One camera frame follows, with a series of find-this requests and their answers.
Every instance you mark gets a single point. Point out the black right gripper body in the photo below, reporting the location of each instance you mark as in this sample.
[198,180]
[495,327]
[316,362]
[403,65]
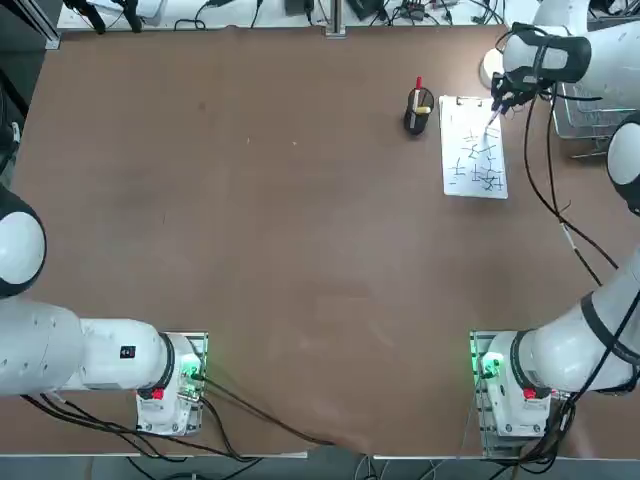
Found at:
[521,85]

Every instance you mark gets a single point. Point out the white pen with blue end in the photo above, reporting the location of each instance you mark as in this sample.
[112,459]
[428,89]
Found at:
[492,120]

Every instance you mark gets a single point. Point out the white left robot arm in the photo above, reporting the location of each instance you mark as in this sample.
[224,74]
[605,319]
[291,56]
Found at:
[40,350]

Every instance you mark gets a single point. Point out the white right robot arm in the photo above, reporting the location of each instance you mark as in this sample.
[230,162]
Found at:
[560,350]

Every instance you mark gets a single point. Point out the white A4 paper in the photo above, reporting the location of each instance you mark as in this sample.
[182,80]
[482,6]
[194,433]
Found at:
[460,145]

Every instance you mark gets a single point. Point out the black mesh pen holder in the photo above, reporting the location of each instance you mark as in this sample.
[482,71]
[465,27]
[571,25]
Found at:
[417,129]

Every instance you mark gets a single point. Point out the white clipboard with metal clip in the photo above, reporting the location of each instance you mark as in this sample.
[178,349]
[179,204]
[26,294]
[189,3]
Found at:
[480,101]

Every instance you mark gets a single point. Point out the white round desk lamp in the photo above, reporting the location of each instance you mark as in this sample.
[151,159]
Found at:
[487,70]

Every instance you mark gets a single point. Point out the yellow marker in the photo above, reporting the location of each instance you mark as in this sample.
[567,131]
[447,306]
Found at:
[425,108]

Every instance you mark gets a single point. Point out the white marker with red cap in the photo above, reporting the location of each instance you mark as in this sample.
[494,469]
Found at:
[419,82]

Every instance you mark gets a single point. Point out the dark grey power adapter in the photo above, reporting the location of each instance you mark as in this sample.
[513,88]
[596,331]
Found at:
[362,7]

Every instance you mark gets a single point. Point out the black power brick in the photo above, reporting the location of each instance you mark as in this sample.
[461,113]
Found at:
[299,6]

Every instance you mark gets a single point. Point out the black stand leg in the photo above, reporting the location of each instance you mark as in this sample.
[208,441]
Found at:
[91,15]
[131,15]

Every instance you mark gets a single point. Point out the black equipment beside table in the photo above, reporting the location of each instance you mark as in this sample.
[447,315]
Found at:
[7,135]

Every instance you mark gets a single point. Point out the aluminium profile post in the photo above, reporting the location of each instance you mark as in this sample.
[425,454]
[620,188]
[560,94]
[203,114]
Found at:
[335,20]

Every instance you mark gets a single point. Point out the aluminium frame profile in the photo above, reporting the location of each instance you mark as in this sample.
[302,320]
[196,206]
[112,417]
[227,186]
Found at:
[45,30]

